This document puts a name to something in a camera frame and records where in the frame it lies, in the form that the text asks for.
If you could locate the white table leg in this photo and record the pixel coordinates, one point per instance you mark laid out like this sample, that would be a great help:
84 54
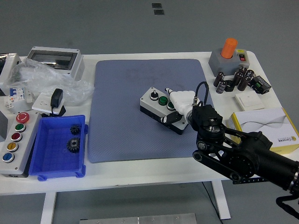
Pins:
222 200
47 207

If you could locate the blue plastic bin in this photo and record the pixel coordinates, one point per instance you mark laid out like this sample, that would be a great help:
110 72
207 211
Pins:
53 158

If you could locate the grey metal base plate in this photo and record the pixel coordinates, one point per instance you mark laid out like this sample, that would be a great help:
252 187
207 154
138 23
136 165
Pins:
140 219

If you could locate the grey red-black switch box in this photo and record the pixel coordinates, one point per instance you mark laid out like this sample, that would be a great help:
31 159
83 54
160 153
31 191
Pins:
243 58

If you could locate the grey enclosure with clear lid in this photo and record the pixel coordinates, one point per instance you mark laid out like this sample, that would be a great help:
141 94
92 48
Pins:
74 67

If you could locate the black cylindrical capacitor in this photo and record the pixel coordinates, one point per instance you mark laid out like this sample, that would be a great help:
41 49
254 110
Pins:
237 78
221 86
243 70
243 83
250 73
219 78

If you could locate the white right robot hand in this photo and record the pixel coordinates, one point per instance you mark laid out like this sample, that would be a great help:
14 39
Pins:
181 100

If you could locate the white wall socket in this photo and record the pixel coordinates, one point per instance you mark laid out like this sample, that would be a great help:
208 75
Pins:
40 103

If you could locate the grey metal box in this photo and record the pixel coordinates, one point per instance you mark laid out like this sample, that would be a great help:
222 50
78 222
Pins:
3 126

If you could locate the grey five-button control station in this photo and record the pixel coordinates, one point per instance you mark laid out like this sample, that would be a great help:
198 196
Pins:
25 144

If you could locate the black power adapter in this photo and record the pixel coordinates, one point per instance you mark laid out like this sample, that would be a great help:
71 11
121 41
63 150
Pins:
56 97

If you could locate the white and yellow carton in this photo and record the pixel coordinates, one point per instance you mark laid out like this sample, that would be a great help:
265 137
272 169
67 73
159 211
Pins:
266 123

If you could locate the black power module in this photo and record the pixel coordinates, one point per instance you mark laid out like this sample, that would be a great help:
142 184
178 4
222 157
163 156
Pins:
261 84

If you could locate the large black gear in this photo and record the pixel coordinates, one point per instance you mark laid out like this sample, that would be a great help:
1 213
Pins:
73 145

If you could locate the white circuit breaker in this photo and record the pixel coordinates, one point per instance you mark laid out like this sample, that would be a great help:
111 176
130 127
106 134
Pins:
14 95

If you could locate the blue-grey table mat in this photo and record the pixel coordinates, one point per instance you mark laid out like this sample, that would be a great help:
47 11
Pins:
130 135

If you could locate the grey block base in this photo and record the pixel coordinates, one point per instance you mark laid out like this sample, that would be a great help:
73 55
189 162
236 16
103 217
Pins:
220 64

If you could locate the grey four-control button box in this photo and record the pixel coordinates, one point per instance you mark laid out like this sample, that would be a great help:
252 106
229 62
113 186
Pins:
149 103

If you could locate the white enclosure box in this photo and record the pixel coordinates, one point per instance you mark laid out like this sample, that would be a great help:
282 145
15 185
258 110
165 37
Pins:
9 70

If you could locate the dark floor plate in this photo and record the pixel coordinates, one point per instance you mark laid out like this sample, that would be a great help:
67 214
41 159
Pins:
158 12
156 5

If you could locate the orange cylinder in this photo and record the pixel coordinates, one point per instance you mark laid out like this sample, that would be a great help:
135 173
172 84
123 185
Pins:
229 47

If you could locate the white wall switch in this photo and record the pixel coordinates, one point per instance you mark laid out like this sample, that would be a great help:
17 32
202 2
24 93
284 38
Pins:
249 100

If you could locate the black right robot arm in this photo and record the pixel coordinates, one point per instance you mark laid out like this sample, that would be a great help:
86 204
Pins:
247 161

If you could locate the small black gear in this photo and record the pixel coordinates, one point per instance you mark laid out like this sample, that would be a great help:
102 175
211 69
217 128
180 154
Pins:
75 129

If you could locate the clear plastic bag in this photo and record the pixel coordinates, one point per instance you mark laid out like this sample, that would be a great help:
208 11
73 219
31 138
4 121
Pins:
44 74

